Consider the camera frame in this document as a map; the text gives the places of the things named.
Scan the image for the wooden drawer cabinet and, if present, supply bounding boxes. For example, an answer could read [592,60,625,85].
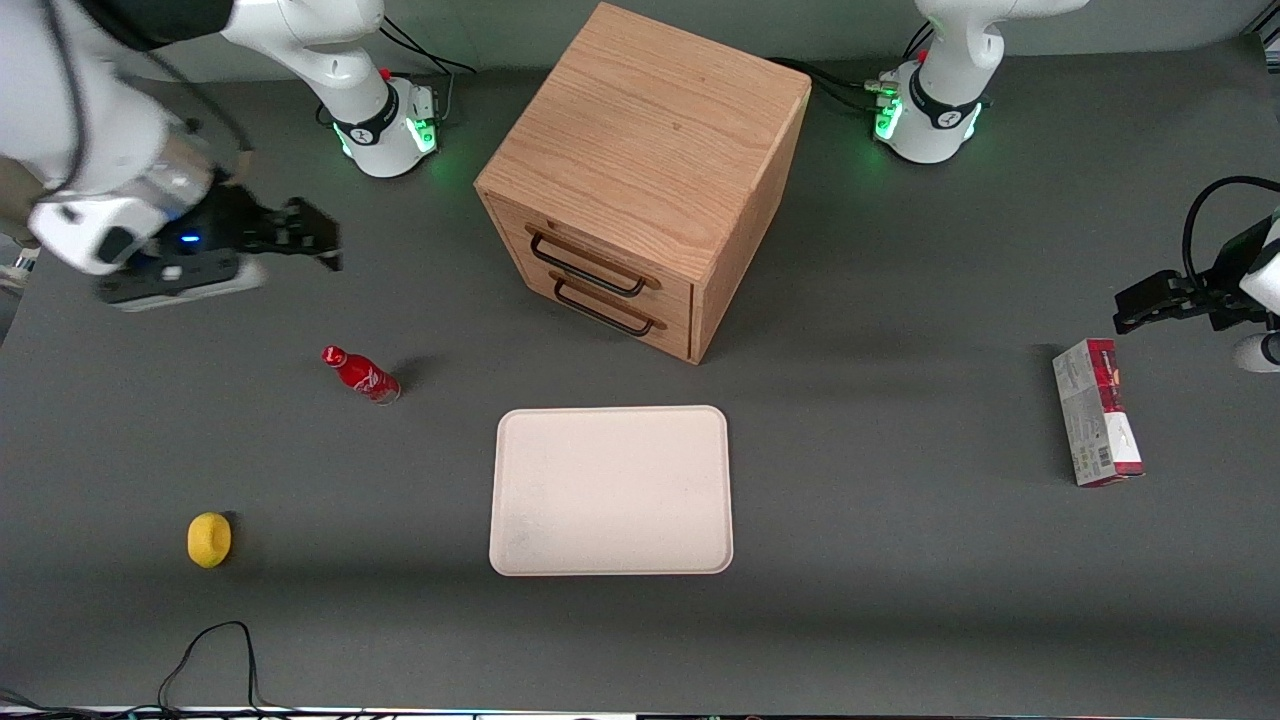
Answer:
[474,2,813,365]

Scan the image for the wooden drawer with black handle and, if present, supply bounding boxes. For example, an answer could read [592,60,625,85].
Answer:
[484,192,695,325]
[505,252,695,363]

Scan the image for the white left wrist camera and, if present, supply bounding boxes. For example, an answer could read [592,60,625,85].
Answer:
[1232,330,1280,374]

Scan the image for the yellow lemon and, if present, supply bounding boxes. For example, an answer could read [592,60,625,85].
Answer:
[187,512,233,569]

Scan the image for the beige plastic tray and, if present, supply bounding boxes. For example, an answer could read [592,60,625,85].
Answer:
[489,405,734,577]

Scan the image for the red cola bottle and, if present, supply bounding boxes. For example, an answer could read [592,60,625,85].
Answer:
[321,345,402,405]

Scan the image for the grey and red carton box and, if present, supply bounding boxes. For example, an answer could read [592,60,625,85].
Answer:
[1052,338,1146,488]

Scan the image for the black left gripper cable loop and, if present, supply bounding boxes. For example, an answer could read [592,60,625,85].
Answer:
[1182,176,1280,293]

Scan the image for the black right arm base cables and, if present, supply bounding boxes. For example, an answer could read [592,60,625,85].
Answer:
[376,15,479,127]

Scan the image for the black left arm base cables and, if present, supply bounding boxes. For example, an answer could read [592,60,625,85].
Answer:
[768,20,937,117]

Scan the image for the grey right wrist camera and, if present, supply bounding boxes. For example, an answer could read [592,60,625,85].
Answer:
[97,254,267,307]

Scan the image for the black arm base cables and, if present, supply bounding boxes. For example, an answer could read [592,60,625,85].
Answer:
[768,20,937,117]
[376,15,479,127]

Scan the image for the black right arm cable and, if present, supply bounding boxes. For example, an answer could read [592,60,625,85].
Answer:
[38,0,253,196]

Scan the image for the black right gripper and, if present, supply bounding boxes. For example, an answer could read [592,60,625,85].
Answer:
[150,185,344,282]

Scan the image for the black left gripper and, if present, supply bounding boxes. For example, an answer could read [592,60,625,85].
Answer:
[1112,215,1277,336]

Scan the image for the black cable at table edge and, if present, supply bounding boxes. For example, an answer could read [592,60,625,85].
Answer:
[0,621,301,720]

